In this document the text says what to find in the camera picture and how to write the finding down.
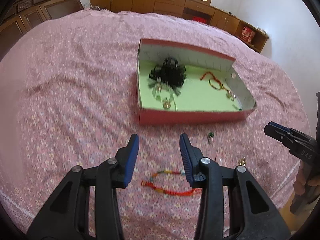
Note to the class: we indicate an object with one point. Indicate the red cardboard box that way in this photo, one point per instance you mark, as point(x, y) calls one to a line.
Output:
point(190, 116)

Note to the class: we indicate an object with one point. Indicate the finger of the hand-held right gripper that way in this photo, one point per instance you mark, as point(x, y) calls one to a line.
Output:
point(275, 133)
point(285, 127)

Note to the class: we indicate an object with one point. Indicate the pink floral bedspread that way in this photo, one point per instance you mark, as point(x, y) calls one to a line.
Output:
point(75, 92)

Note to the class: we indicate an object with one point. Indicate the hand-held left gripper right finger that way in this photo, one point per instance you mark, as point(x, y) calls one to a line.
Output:
point(186, 160)

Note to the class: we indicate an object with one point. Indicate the green bead pendant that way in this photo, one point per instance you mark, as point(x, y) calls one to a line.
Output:
point(211, 135)

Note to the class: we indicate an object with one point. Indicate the dark wooden headboard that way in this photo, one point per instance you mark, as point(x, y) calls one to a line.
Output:
point(37, 12)

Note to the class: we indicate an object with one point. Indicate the long wooden cabinet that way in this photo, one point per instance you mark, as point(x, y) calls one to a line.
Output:
point(170, 3)

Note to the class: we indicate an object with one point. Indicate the person's right hand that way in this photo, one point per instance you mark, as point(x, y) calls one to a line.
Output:
point(301, 180)

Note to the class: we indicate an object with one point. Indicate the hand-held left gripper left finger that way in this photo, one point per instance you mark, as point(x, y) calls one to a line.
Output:
point(130, 160)

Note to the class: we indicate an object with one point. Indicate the red cloth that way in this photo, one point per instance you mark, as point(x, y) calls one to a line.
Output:
point(200, 19)

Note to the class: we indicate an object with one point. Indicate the red bag on shelf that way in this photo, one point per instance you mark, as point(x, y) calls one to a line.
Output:
point(248, 33)

